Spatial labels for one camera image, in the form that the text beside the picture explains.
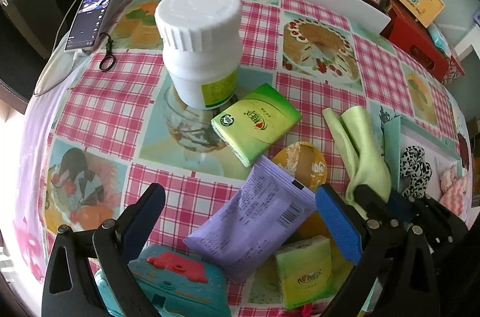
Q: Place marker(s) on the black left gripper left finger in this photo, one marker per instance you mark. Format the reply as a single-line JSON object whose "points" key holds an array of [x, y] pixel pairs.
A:
{"points": [[117, 242]]}

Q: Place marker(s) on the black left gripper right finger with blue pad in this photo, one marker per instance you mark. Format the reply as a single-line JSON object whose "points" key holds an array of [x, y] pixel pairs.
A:
{"points": [[362, 242]]}

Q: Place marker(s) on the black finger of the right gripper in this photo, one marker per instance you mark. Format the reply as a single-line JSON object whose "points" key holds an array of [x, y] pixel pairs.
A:
{"points": [[375, 207]]}

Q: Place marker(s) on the light green cloth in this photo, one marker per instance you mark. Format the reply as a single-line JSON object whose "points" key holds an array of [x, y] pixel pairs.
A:
{"points": [[354, 140]]}

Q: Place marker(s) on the leopard print scrunchie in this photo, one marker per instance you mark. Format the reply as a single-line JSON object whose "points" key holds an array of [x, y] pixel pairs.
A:
{"points": [[415, 171]]}

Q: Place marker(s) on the pink fluffy cloth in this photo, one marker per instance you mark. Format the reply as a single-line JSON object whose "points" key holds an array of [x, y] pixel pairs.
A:
{"points": [[453, 190]]}

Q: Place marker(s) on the purple tissue packet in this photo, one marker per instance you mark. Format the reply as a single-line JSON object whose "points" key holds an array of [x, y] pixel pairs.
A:
{"points": [[251, 226]]}

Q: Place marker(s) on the green tissue pack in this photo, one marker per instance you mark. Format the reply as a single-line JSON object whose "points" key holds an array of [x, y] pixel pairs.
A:
{"points": [[304, 271], [252, 124]]}

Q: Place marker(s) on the teal toy with red top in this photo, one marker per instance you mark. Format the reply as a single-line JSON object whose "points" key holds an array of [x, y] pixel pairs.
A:
{"points": [[179, 285]]}

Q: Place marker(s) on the pink checkered food tablecloth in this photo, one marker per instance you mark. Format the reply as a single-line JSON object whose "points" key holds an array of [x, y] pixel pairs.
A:
{"points": [[93, 143]]}

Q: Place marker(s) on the red cardboard box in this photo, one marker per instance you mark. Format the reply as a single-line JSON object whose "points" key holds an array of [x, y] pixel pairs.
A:
{"points": [[406, 33]]}

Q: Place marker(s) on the blue wipes packet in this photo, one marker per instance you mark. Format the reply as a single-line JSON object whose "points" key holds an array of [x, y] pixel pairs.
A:
{"points": [[439, 39]]}

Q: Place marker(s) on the smartphone with lit screen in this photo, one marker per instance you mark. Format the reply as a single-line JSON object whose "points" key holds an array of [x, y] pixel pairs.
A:
{"points": [[87, 25]]}

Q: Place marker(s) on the white plastic bottle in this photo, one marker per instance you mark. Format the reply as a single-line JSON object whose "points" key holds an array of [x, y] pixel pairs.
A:
{"points": [[202, 48]]}

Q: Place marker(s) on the black cabinet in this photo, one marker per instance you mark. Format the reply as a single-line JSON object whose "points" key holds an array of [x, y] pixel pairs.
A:
{"points": [[28, 29]]}

